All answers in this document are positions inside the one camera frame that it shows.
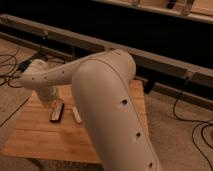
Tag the dark power adapter box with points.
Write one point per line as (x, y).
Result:
(23, 65)

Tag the black rectangular eraser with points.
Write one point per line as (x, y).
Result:
(57, 111)

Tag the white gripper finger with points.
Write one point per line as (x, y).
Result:
(76, 115)

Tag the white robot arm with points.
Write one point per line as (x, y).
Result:
(100, 85)

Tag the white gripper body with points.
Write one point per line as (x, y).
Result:
(47, 94)

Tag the wooden table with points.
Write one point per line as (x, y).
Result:
(34, 136)

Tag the long wooden beam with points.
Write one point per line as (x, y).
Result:
(173, 67)

